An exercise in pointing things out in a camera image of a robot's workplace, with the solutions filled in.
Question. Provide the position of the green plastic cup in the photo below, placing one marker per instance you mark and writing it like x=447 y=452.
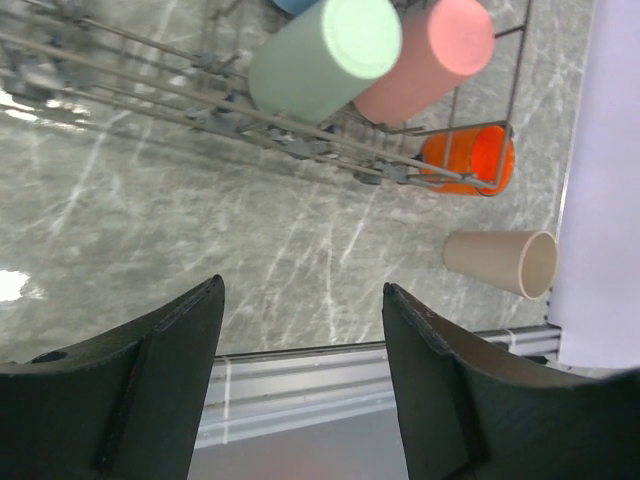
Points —
x=324 y=58

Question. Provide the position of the orange mug black handle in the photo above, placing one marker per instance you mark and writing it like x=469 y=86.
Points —
x=474 y=151

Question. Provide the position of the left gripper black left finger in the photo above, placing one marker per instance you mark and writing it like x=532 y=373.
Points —
x=125 y=404

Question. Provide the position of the grey wire dish rack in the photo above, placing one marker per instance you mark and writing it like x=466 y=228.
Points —
x=57 y=51

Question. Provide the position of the pink plastic cup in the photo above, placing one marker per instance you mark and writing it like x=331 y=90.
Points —
x=443 y=46

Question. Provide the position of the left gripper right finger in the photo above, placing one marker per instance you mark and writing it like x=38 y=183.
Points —
x=470 y=410

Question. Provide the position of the aluminium mounting rail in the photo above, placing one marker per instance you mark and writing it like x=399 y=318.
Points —
x=256 y=394

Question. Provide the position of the beige plastic cup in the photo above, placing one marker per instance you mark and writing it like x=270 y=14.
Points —
x=520 y=262

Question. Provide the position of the blue plastic cup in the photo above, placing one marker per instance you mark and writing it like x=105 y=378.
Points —
x=294 y=7

